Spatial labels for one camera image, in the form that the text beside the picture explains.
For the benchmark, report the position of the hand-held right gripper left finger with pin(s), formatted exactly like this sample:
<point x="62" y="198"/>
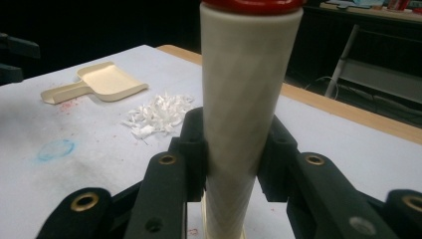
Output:
<point x="166" y="186"/>

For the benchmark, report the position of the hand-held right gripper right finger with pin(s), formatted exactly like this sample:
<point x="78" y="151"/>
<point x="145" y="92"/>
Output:
<point x="318" y="192"/>

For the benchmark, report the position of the cream brush with red collar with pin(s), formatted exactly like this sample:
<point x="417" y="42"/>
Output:
<point x="244" y="99"/>

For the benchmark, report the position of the pile of white paper scraps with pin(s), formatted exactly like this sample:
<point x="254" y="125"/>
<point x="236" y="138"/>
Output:
<point x="159" y="114"/>

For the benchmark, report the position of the cream plastic dustpan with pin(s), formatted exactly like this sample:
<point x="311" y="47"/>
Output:
<point x="106" y="81"/>

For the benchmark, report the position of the white metal stand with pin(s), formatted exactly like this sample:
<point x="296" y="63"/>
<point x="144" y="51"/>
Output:
<point x="375" y="76"/>

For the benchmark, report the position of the wooden background desk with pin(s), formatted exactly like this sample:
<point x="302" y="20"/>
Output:
<point x="365" y="13"/>

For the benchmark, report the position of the red item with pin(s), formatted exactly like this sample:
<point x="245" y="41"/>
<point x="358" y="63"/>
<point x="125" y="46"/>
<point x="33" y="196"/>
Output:
<point x="398" y="4"/>

